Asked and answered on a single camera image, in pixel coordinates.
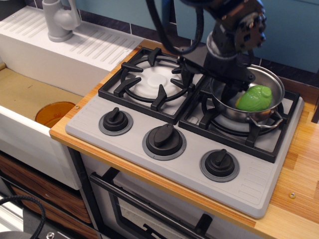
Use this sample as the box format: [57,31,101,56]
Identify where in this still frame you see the black right burner grate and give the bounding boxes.
[179,76,304,163]

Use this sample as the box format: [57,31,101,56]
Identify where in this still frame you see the black braided cable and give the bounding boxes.
[0,195,47,239]

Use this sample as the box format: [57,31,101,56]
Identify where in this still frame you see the black middle stove knob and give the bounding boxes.
[142,123,187,161]

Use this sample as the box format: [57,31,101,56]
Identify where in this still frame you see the black left stove knob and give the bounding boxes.
[99,107,134,136]

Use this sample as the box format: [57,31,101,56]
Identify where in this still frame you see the white toy sink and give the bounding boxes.
[0,6,142,190]

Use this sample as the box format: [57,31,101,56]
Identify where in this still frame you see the wood grain drawer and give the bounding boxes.
[0,154,98,239]

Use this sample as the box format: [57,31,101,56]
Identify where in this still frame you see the stainless steel pot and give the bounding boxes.
[210,65,285,128]

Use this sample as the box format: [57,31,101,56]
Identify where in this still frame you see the black burner grate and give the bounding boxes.
[98,47,205,124]
[179,76,304,163]

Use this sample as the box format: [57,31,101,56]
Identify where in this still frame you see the black right stove knob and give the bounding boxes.
[200,149,240,183]

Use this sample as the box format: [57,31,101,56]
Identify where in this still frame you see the black stove knob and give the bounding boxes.
[142,123,187,161]
[99,107,134,136]
[200,149,240,183]

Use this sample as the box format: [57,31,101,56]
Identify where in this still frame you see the toy oven door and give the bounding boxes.
[81,154,258,239]

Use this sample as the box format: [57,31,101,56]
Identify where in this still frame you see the green yellow toy corncob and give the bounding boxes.
[235,85,272,112]

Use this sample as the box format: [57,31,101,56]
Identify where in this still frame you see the grey toy stove top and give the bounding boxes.
[65,47,304,218]

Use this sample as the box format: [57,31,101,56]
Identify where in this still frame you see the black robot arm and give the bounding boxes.
[180,0,266,102]

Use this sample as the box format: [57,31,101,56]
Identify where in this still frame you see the black left burner grate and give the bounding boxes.
[98,47,205,124]

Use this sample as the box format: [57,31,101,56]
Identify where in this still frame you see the orange sink drain plug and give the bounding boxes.
[35,102,75,128]

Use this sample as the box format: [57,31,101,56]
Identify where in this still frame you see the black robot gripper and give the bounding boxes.
[180,46,256,104]

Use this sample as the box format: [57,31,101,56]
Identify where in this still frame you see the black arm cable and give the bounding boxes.
[146,0,255,68]

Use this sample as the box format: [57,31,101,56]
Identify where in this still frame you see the grey toy faucet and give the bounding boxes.
[42,0,81,42]

